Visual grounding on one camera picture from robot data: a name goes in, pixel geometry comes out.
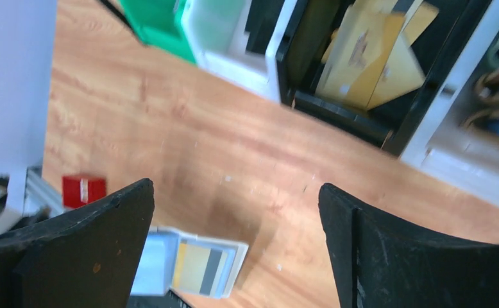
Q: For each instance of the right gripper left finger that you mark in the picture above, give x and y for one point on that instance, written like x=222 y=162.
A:
x=86 y=257

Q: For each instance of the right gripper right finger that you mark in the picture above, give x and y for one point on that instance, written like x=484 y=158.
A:
x=381 y=260

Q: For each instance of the gold card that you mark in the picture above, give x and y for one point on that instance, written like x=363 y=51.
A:
x=201 y=270

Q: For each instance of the gold cards in black bin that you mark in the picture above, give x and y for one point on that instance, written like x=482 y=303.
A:
x=402 y=73

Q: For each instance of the black card in white bin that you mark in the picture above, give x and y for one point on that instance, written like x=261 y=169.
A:
x=261 y=22

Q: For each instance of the red white toy block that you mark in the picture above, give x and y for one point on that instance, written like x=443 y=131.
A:
x=81 y=189

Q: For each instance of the white bin with wallets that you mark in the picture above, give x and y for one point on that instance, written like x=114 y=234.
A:
x=440 y=146

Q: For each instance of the black plastic bin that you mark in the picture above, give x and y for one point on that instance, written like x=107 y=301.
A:
x=388 y=126

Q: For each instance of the green plastic bin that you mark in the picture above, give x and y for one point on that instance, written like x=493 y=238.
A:
x=158 y=23

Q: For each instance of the white plastic bin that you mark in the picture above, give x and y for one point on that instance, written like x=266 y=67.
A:
x=216 y=31

